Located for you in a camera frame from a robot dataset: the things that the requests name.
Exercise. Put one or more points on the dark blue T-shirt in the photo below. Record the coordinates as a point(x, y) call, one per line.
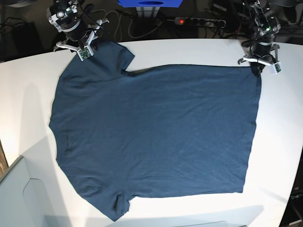
point(169, 131)

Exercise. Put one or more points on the black power strip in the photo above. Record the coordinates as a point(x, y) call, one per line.
point(202, 22)

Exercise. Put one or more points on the grey plastic bin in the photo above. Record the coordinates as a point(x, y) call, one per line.
point(24, 201)

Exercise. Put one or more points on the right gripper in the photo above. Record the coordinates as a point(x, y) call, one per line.
point(80, 35)

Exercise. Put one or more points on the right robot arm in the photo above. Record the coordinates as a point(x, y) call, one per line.
point(72, 19)

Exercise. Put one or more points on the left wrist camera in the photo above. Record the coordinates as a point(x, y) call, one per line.
point(275, 68)

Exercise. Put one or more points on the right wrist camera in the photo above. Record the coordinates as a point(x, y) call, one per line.
point(85, 53)

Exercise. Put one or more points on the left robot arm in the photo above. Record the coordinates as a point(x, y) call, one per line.
point(264, 24)

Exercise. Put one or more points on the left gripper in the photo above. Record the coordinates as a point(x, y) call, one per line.
point(259, 55)

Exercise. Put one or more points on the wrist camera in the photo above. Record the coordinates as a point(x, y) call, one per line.
point(275, 68)
point(85, 53)

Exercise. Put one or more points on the blue box on stand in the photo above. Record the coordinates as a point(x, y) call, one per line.
point(149, 3)

